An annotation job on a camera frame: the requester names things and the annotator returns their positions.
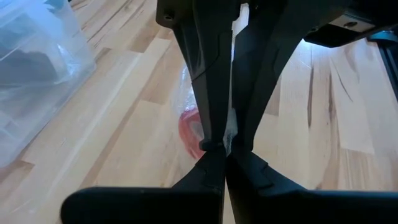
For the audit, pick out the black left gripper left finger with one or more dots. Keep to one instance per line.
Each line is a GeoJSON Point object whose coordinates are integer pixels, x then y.
{"type": "Point", "coordinates": [155, 208]}

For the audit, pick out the clear plastic storage bin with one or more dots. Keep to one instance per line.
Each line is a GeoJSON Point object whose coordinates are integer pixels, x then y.
{"type": "Point", "coordinates": [37, 77]}

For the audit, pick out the red elastic bandage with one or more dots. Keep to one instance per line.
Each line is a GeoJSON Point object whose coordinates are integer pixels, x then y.
{"type": "Point", "coordinates": [188, 130]}

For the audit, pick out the clear plastic bag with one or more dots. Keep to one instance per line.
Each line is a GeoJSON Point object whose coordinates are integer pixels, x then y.
{"type": "Point", "coordinates": [183, 93]}

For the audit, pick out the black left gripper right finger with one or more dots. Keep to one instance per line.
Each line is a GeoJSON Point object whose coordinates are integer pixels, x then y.
{"type": "Point", "coordinates": [295, 208]}

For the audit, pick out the black table edge frame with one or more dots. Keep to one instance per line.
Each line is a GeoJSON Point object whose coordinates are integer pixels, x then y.
{"type": "Point", "coordinates": [390, 68]}

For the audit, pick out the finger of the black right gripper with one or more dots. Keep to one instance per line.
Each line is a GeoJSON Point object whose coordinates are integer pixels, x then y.
{"type": "Point", "coordinates": [258, 62]}
{"type": "Point", "coordinates": [213, 62]}

